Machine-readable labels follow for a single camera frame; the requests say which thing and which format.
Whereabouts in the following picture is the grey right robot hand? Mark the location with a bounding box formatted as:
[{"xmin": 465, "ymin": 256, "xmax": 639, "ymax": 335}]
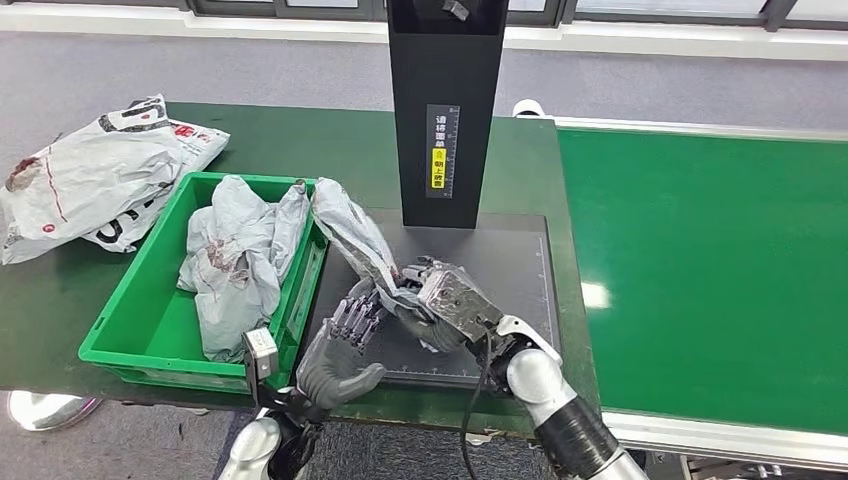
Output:
[{"xmin": 396, "ymin": 256, "xmax": 478, "ymax": 354}]

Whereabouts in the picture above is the plain grey parcel bag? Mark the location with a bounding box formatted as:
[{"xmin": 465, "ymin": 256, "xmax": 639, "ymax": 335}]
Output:
[{"xmin": 268, "ymin": 180, "xmax": 311, "ymax": 283}]

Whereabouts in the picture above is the black inbound scanner machine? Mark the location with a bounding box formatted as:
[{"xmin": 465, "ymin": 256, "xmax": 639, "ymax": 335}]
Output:
[{"xmin": 301, "ymin": 0, "xmax": 563, "ymax": 392}]

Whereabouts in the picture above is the green plastic crate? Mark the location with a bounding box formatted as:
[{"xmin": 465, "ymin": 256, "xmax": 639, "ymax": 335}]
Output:
[{"xmin": 78, "ymin": 172, "xmax": 331, "ymax": 397}]

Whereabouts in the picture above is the chrome round base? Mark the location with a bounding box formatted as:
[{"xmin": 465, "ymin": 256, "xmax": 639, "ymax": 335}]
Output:
[{"xmin": 6, "ymin": 390, "xmax": 102, "ymax": 432}]

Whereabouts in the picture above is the green conveyor belt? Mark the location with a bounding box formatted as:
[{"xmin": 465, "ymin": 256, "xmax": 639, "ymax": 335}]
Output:
[{"xmin": 557, "ymin": 127, "xmax": 848, "ymax": 435}]

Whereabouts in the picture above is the yellow black scanner label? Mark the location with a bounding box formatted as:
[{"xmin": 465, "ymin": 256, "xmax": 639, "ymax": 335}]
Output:
[{"xmin": 425, "ymin": 103, "xmax": 460, "ymax": 200}]

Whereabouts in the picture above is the crumpled white bag black print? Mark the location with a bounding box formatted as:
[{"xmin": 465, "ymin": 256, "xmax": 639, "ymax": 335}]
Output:
[{"xmin": 0, "ymin": 94, "xmax": 185, "ymax": 266}]

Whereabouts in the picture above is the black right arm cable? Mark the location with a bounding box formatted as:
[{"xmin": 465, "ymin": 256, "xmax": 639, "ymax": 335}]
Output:
[{"xmin": 460, "ymin": 331, "xmax": 495, "ymax": 480}]

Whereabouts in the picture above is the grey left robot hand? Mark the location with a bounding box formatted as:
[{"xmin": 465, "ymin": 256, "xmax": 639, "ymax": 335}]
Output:
[{"xmin": 296, "ymin": 276, "xmax": 389, "ymax": 410}]

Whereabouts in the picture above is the dark green table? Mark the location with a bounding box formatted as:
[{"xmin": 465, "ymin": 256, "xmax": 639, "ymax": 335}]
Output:
[{"xmin": 0, "ymin": 101, "xmax": 601, "ymax": 439}]

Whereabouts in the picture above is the white bag red label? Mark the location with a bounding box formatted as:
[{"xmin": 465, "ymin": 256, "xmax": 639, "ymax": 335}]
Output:
[{"xmin": 82, "ymin": 119, "xmax": 231, "ymax": 254}]

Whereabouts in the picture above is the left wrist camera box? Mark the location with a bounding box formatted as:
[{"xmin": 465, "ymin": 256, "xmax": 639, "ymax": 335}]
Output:
[{"xmin": 241, "ymin": 327, "xmax": 281, "ymax": 399}]

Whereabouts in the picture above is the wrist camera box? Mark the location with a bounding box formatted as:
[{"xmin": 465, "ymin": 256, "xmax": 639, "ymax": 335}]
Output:
[
  {"xmin": 241, "ymin": 327, "xmax": 281, "ymax": 399},
  {"xmin": 417, "ymin": 263, "xmax": 505, "ymax": 342}
]

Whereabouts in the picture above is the grey parcel bag red smear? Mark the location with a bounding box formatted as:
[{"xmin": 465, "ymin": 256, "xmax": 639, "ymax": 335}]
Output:
[{"xmin": 176, "ymin": 175, "xmax": 280, "ymax": 364}]

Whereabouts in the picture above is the grey parcel bag red print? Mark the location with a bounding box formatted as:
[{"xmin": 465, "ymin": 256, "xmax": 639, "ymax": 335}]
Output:
[{"xmin": 311, "ymin": 177, "xmax": 432, "ymax": 319}]

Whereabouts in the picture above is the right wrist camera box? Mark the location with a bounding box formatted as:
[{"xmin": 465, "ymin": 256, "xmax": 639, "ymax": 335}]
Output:
[{"xmin": 417, "ymin": 263, "xmax": 505, "ymax": 342}]

